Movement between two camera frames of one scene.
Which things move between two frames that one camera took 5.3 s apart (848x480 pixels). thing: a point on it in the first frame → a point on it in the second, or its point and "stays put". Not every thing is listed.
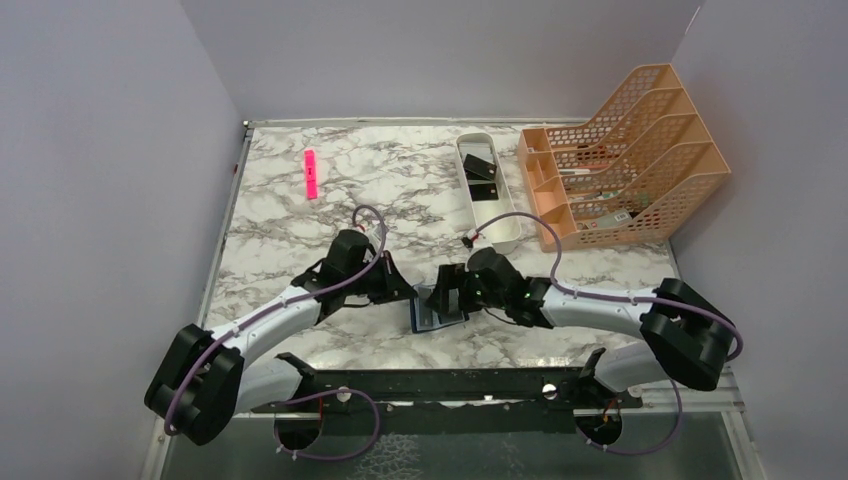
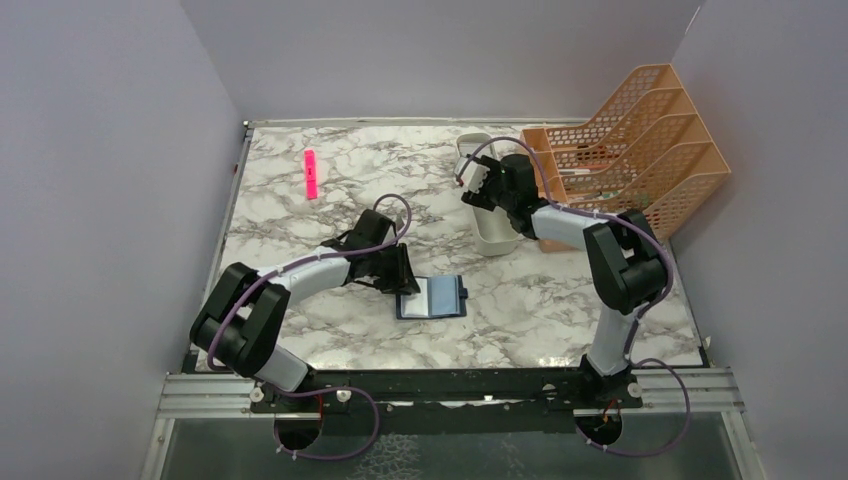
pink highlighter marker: [310, 174] stays put
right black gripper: [450, 276] → [479, 198]
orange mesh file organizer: [629, 177] stays put
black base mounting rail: [556, 389] stays put
